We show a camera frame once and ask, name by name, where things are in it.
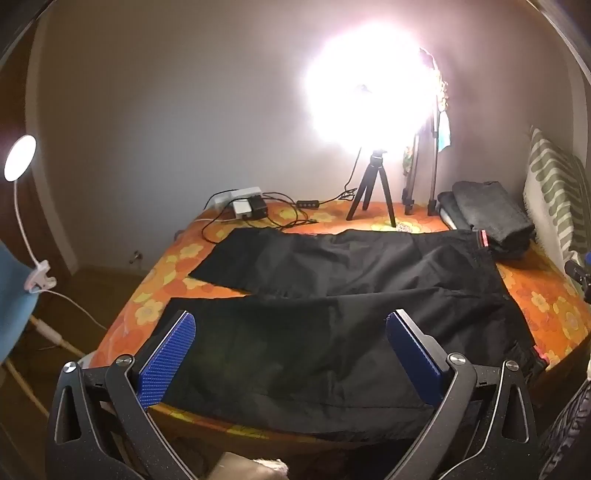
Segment blue chair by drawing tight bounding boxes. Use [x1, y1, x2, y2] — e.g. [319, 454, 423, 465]
[0, 240, 86, 416]

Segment white power strip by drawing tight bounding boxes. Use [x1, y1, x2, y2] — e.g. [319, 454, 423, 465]
[215, 186, 263, 208]

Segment zebra striped cloth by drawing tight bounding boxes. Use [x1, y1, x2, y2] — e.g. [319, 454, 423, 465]
[540, 369, 591, 480]

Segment orange floral bedspread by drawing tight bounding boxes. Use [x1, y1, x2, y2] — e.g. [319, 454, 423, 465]
[88, 200, 591, 462]

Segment blue hanging cloth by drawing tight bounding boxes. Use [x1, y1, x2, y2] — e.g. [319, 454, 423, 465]
[438, 113, 453, 151]

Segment green striped pillow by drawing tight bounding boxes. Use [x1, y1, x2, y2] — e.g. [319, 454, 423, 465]
[522, 126, 591, 268]

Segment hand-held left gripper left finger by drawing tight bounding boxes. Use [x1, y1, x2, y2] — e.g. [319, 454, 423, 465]
[46, 310, 197, 480]

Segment tall silver tripod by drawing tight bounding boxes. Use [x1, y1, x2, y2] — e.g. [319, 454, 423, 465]
[402, 46, 444, 217]

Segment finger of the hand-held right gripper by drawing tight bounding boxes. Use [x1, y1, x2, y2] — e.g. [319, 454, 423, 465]
[564, 259, 591, 291]

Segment stack of folded grey clothes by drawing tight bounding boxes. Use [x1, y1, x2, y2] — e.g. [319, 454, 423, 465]
[436, 180, 539, 259]

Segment beige fuzzy cloth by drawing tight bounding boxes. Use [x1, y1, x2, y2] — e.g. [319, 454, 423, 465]
[208, 452, 289, 480]

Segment looped black cable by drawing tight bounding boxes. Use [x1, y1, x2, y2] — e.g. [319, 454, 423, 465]
[201, 191, 319, 243]

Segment black pants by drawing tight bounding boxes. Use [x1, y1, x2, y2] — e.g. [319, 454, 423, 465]
[188, 227, 550, 439]

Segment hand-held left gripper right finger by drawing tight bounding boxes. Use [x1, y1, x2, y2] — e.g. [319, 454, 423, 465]
[374, 309, 541, 480]

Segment small black tripod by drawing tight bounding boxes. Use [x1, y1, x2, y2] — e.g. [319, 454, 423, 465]
[346, 148, 398, 228]

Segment white clip lamp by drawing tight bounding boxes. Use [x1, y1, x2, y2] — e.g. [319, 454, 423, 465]
[4, 134, 58, 294]

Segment black ring light cable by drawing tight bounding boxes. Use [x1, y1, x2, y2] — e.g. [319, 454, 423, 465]
[318, 148, 362, 206]

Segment orange patterned hanging cloth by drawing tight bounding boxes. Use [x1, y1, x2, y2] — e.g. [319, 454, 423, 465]
[418, 46, 451, 112]

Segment white lamp cable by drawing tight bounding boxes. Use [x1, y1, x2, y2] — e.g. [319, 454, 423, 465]
[55, 291, 109, 330]

